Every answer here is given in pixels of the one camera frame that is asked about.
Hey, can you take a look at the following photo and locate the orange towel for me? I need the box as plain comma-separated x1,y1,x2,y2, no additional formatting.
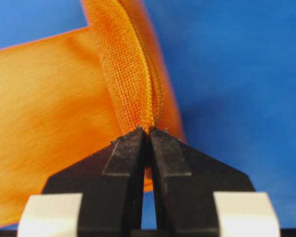
0,0,185,227

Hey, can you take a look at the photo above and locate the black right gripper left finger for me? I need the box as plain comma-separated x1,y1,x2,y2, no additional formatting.
17,127,147,237

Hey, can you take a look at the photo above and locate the blue table cloth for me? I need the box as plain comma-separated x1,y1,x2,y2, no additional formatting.
0,0,296,230

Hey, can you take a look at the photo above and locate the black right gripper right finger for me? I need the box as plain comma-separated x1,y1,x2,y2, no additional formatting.
148,127,281,237

